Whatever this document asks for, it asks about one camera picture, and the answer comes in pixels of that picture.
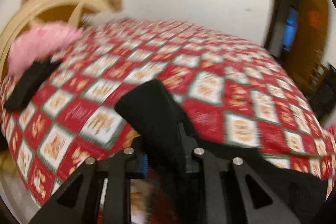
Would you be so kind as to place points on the brown wooden door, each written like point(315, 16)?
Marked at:
point(307, 39)

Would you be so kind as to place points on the red patchwork bedspread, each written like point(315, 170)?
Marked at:
point(232, 90)

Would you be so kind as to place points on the wooden chair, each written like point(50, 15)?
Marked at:
point(317, 73)

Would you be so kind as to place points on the cream wooden headboard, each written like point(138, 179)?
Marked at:
point(34, 13)

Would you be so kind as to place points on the red door decoration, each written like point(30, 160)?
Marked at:
point(314, 18)

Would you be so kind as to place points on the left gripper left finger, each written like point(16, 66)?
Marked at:
point(97, 192)

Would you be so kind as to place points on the black pants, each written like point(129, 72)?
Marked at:
point(154, 114)

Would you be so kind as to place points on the folded black garment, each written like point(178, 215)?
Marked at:
point(29, 84)

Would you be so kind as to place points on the striped grey pillow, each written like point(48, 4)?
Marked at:
point(103, 18)

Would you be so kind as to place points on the black folded bag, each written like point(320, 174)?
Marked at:
point(323, 101)

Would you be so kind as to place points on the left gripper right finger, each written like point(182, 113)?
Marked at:
point(227, 191)

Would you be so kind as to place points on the pink pillow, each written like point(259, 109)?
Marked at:
point(39, 43)

